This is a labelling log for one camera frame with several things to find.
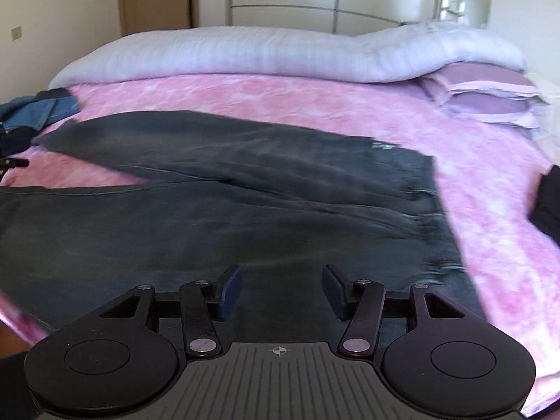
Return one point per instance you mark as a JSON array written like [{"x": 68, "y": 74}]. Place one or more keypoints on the pink mottled blanket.
[{"x": 481, "y": 183}]

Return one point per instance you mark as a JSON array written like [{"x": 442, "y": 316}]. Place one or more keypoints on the white round lamp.
[{"x": 474, "y": 2}]

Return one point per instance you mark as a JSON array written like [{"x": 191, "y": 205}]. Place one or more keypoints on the dark cloth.
[{"x": 15, "y": 142}]

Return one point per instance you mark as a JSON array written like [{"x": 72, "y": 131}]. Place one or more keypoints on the wall light switch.
[{"x": 16, "y": 33}]

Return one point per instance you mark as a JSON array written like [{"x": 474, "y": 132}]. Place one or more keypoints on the blue jeans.
[{"x": 39, "y": 107}]

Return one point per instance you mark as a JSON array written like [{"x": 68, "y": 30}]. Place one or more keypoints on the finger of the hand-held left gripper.
[{"x": 15, "y": 163}]

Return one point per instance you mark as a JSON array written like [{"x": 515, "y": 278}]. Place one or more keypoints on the dark grey pants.
[{"x": 218, "y": 210}]

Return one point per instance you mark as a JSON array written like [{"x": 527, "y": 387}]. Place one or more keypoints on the black cloth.
[{"x": 547, "y": 205}]

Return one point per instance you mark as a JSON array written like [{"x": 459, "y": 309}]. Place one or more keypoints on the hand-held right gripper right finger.
[{"x": 333, "y": 292}]

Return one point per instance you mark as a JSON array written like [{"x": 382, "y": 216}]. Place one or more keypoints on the wooden door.
[{"x": 148, "y": 0}]

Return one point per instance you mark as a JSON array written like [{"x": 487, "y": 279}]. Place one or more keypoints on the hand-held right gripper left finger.
[{"x": 231, "y": 293}]

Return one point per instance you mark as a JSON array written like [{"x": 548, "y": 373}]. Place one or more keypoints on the pale lilac duvet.
[{"x": 262, "y": 52}]

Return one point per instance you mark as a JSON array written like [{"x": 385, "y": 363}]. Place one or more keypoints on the purple pillow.
[
  {"x": 490, "y": 107},
  {"x": 481, "y": 78}
]

